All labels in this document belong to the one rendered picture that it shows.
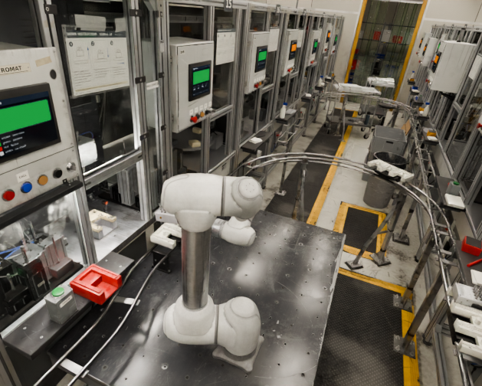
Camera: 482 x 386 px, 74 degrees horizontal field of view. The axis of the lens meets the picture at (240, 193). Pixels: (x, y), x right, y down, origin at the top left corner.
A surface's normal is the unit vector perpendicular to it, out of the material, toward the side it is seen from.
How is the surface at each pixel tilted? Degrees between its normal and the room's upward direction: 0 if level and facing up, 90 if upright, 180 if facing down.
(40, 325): 0
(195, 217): 95
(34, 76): 90
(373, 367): 0
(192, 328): 86
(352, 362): 0
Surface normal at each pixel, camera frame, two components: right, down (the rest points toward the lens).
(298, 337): 0.08, -0.86
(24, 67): 0.92, 0.25
